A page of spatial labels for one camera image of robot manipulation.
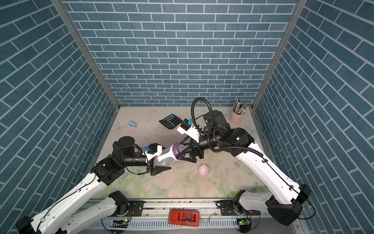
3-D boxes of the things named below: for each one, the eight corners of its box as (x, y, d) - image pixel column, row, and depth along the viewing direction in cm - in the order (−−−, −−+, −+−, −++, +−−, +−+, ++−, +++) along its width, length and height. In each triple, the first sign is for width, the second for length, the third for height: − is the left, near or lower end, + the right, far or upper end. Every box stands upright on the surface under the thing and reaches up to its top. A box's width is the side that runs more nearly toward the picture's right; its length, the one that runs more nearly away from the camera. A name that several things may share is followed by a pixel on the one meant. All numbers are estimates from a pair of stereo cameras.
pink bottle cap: (198, 176, 87) (198, 173, 83) (198, 167, 90) (198, 164, 87) (208, 176, 87) (209, 173, 83) (208, 167, 90) (208, 164, 87)
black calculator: (159, 122, 112) (159, 120, 110) (172, 113, 118) (172, 112, 116) (169, 131, 107) (169, 129, 105) (182, 121, 113) (181, 119, 111)
